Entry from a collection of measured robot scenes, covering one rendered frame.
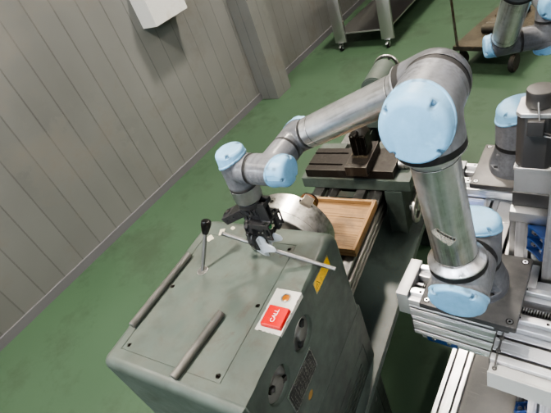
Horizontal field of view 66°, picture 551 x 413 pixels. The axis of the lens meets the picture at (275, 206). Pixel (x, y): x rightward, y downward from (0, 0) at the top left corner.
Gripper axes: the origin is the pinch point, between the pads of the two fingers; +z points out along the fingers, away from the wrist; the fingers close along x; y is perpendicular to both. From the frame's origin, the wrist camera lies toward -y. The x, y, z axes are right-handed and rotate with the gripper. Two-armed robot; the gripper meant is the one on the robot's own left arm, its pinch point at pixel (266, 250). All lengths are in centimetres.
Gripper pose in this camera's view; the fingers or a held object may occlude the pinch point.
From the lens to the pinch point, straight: 123.1
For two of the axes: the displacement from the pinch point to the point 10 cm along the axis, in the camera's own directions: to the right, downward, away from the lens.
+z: 3.0, 7.4, 6.0
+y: 8.5, 0.7, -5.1
